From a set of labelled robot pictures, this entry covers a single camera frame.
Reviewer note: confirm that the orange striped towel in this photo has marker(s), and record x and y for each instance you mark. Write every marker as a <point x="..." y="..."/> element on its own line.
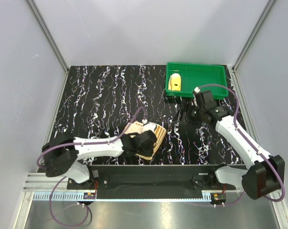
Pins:
<point x="136" y="127"/>

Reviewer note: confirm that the yellow towel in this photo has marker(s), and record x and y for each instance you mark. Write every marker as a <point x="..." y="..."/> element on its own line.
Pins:
<point x="174" y="83"/>

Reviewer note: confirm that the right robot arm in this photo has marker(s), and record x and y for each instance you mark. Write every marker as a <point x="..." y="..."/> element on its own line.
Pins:
<point x="263" y="174"/>

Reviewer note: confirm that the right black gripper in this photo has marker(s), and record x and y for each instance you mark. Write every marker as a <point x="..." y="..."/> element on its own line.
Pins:
<point x="183" y="108"/>

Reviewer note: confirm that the green plastic bin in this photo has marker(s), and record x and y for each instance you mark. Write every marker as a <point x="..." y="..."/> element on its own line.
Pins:
<point x="192" y="76"/>

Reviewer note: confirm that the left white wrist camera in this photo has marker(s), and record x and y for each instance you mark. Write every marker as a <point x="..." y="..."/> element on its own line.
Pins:
<point x="150" y="126"/>

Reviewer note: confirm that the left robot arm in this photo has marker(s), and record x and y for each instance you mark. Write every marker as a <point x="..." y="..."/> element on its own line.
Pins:
<point x="61" y="155"/>

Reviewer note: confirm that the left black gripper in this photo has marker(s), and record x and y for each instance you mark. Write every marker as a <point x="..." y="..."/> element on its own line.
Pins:
<point x="149" y="152"/>

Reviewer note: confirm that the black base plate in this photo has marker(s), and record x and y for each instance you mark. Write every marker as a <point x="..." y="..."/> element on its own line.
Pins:
<point x="151" y="182"/>

